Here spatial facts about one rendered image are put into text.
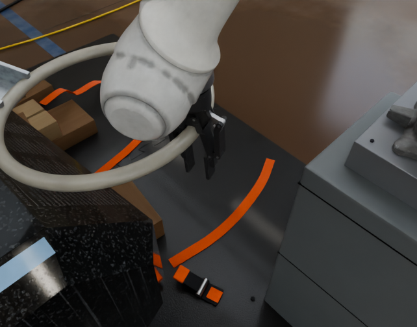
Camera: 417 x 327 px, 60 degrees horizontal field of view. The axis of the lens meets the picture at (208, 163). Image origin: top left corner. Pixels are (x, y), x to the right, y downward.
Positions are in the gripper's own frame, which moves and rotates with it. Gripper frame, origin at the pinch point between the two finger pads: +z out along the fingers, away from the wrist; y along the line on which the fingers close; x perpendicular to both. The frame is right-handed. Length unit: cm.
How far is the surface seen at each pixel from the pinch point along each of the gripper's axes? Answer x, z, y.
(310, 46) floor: -197, 84, 22
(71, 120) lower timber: -49, 65, 110
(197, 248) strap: -17, 79, 18
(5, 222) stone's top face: 29.9, -0.5, 26.9
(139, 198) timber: -22, 66, 47
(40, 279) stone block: 34.5, 5.4, 16.2
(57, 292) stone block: 34.7, 8.4, 13.3
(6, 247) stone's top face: 33.6, -0.3, 22.5
